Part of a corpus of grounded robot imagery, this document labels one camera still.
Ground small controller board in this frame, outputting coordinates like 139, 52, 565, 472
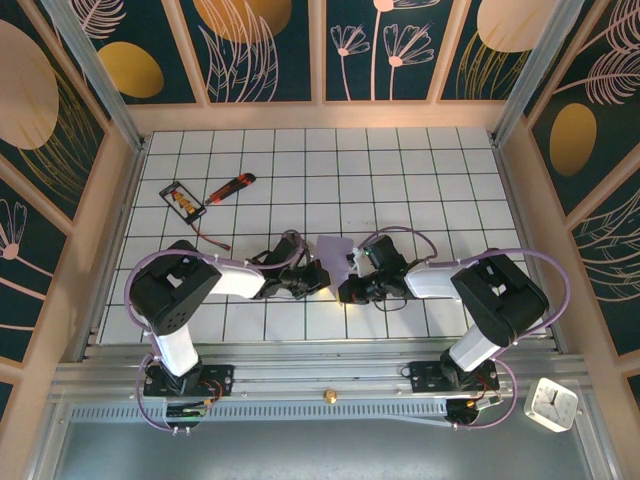
164, 399, 210, 420

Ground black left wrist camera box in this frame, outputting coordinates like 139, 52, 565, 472
267, 230, 315, 270

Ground wall panel, single pink flower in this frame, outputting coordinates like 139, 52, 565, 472
0, 154, 76, 369

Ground wall panel, large cream circle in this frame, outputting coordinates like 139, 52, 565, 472
0, 0, 111, 236

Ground aluminium corner post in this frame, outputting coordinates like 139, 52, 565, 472
39, 0, 149, 151
492, 0, 584, 146

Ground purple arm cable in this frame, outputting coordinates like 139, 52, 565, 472
367, 227, 574, 432
127, 229, 309, 435

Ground lilac paper sheet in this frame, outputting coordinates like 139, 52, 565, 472
315, 234, 355, 304

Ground aluminium frame beam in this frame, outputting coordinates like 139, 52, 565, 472
49, 344, 601, 402

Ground aluminium side rail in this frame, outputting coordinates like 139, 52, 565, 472
74, 144, 147, 362
493, 142, 570, 355

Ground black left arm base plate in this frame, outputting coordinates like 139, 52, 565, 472
143, 364, 235, 397

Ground wall panel, gold circle, leaves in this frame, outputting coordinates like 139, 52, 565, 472
178, 0, 321, 106

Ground wall panel, pink leaf outlines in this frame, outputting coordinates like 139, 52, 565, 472
567, 179, 640, 359

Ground red and black utility knife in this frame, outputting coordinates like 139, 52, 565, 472
203, 172, 257, 206

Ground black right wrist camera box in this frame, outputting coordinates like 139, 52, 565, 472
348, 234, 409, 275

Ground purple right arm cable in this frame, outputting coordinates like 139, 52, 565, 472
367, 227, 574, 432

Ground grey slotted cable duct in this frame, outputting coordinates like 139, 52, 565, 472
67, 402, 451, 422

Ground black battery pack, red lead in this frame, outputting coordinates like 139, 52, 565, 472
158, 180, 232, 250

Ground wall panel, gold oval, branch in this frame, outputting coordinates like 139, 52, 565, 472
522, 0, 640, 219

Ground wall panel, feather, gold oval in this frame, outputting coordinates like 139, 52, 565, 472
74, 0, 210, 107

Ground white square clock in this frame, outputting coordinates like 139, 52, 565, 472
522, 377, 580, 434

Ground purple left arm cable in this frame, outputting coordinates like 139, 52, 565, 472
127, 229, 309, 435

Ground wall panel, cream circle, gold lines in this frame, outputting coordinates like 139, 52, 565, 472
438, 0, 551, 104

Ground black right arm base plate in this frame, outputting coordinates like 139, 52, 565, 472
409, 360, 500, 394

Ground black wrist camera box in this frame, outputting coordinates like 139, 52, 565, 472
267, 230, 315, 270
348, 234, 409, 275

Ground wall panel, pink flowers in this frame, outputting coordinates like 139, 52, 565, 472
322, 0, 454, 105

